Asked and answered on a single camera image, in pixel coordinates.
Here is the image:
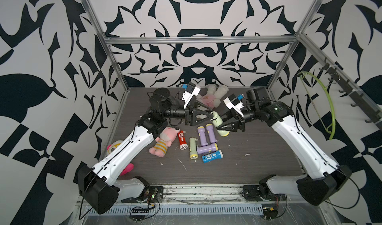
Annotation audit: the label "panda plush pink striped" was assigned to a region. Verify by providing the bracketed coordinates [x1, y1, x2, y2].
[106, 139, 135, 176]

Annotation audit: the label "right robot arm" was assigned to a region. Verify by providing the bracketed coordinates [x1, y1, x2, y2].
[217, 87, 352, 206]

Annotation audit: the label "purple flashlight right upright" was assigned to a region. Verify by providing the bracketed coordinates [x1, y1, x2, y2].
[206, 124, 217, 144]

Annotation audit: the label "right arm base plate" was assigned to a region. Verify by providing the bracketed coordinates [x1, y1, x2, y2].
[241, 184, 286, 202]

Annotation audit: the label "black connector left cable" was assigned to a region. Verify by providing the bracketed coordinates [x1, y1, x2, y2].
[130, 206, 150, 222]

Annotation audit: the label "blue flashlight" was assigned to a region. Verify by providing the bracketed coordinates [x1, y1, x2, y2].
[202, 150, 223, 163]

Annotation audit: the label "black connector right cable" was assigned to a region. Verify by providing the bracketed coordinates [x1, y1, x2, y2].
[262, 206, 279, 220]

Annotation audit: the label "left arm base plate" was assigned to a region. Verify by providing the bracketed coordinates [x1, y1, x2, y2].
[121, 186, 164, 203]

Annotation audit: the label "pink striped plush pig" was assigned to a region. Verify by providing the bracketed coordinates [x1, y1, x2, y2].
[149, 127, 180, 157]

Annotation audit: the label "green hoop on wall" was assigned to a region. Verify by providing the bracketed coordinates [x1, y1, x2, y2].
[298, 71, 336, 140]

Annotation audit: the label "purple flashlight left upright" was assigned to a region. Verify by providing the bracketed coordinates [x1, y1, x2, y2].
[198, 126, 208, 146]

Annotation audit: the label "white teddy bear pink shirt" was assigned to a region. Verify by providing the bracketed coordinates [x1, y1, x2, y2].
[197, 84, 229, 109]

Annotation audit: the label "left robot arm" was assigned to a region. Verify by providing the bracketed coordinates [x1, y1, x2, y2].
[77, 83, 212, 215]

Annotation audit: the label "black connector cable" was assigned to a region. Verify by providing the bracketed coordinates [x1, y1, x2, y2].
[262, 206, 279, 220]
[130, 206, 150, 222]

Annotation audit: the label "green flashlight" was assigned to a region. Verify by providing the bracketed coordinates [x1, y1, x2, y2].
[189, 137, 198, 159]
[210, 111, 229, 137]

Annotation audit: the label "purple flashlight upright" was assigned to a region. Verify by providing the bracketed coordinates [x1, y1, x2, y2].
[206, 124, 217, 144]
[198, 126, 208, 146]

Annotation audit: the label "purple flashlight lying sideways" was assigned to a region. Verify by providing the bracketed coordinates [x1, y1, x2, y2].
[197, 143, 218, 154]

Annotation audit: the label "black hook rack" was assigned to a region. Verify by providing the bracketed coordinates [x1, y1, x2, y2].
[320, 58, 382, 130]

